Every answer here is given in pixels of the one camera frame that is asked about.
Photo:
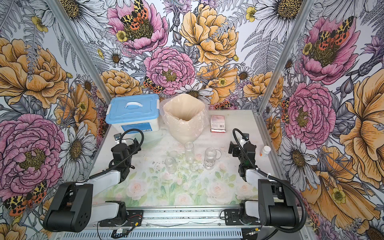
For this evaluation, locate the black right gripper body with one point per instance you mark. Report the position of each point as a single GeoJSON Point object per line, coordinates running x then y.
{"type": "Point", "coordinates": [236, 152]}

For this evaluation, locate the tall jar with white lid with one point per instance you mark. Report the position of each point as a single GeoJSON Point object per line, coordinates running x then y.
{"type": "Point", "coordinates": [210, 158]}

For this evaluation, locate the clear jar with dried flowers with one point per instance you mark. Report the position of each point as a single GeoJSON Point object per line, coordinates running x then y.
{"type": "Point", "coordinates": [190, 152]}

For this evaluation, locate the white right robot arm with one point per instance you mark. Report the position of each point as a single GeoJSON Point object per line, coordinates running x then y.
{"type": "Point", "coordinates": [276, 205]}

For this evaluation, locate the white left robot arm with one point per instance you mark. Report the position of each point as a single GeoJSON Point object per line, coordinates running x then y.
{"type": "Point", "coordinates": [72, 208]}

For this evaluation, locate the pink tea packet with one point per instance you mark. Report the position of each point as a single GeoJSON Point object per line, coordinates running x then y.
{"type": "Point", "coordinates": [218, 124]}

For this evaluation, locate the small white pill bottle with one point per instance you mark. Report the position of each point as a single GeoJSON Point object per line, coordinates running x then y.
{"type": "Point", "coordinates": [265, 151]}

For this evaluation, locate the blue lidded storage box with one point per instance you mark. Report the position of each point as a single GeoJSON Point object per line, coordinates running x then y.
{"type": "Point", "coordinates": [134, 112]}

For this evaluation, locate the bin with plastic liner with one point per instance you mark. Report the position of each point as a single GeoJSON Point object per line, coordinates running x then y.
{"type": "Point", "coordinates": [185, 117]}

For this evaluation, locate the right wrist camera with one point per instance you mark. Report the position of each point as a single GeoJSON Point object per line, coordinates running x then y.
{"type": "Point", "coordinates": [244, 139]}

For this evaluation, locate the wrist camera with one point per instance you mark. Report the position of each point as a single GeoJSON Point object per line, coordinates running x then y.
{"type": "Point", "coordinates": [117, 137]}
{"type": "Point", "coordinates": [244, 139]}

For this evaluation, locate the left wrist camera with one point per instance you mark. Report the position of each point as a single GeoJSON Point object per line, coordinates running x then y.
{"type": "Point", "coordinates": [117, 137]}

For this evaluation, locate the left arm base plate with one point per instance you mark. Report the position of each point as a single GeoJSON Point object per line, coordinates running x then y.
{"type": "Point", "coordinates": [129, 218]}

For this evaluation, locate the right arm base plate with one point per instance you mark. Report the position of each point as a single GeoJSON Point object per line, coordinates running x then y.
{"type": "Point", "coordinates": [237, 216]}

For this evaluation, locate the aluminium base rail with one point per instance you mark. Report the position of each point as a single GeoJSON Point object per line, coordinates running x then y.
{"type": "Point", "coordinates": [183, 223]}

